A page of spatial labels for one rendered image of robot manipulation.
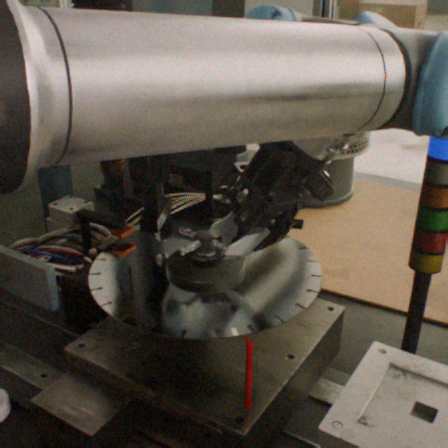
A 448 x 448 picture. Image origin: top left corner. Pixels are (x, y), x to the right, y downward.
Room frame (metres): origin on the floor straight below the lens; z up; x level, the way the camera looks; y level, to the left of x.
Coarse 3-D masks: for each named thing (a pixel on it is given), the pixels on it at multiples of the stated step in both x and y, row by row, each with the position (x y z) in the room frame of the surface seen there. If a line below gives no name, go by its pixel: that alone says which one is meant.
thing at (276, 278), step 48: (144, 240) 0.79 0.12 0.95; (192, 240) 0.79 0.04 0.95; (288, 240) 0.79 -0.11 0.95; (96, 288) 0.65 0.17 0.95; (144, 288) 0.65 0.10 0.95; (192, 288) 0.65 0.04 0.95; (240, 288) 0.65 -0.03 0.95; (288, 288) 0.65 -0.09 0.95; (192, 336) 0.54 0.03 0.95; (240, 336) 0.55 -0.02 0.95
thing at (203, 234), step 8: (184, 232) 0.73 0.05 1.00; (192, 232) 0.72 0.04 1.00; (200, 232) 0.71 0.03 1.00; (208, 232) 0.71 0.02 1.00; (200, 240) 0.69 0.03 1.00; (208, 240) 0.69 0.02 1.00; (184, 248) 0.67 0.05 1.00; (192, 248) 0.68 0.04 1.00; (200, 248) 0.69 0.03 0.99; (208, 248) 0.69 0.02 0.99; (224, 248) 0.68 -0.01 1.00; (208, 256) 0.69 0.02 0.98
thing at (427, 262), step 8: (416, 256) 0.67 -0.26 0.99; (424, 256) 0.66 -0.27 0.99; (432, 256) 0.66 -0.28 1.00; (440, 256) 0.66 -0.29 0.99; (408, 264) 0.68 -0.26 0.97; (416, 264) 0.66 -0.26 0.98; (424, 264) 0.66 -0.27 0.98; (432, 264) 0.66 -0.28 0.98; (440, 264) 0.66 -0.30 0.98; (424, 272) 0.66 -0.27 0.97; (432, 272) 0.66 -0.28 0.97
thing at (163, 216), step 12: (144, 192) 0.72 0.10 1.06; (156, 192) 0.72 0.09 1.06; (144, 204) 0.72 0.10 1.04; (156, 204) 0.72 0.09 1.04; (168, 204) 0.76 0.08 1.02; (144, 216) 0.71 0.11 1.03; (156, 216) 0.71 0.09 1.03; (168, 216) 0.76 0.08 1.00; (144, 228) 0.70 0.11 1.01; (156, 228) 0.70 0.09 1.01; (168, 228) 0.76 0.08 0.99
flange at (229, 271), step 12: (192, 252) 0.71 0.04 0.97; (216, 252) 0.71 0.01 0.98; (168, 264) 0.70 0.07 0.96; (180, 264) 0.70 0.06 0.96; (192, 264) 0.69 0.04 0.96; (204, 264) 0.68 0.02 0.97; (216, 264) 0.69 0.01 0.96; (228, 264) 0.70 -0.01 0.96; (240, 264) 0.70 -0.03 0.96; (180, 276) 0.67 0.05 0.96; (192, 276) 0.67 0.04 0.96; (204, 276) 0.66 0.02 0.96; (216, 276) 0.66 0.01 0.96; (228, 276) 0.67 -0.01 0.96; (240, 276) 0.68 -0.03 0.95
